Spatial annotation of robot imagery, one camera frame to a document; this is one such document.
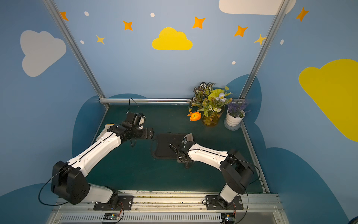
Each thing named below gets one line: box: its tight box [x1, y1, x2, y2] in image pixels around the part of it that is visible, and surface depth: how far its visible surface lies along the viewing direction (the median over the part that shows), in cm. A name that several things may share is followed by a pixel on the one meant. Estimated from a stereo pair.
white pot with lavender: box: [226, 100, 252, 127], surface depth 103 cm
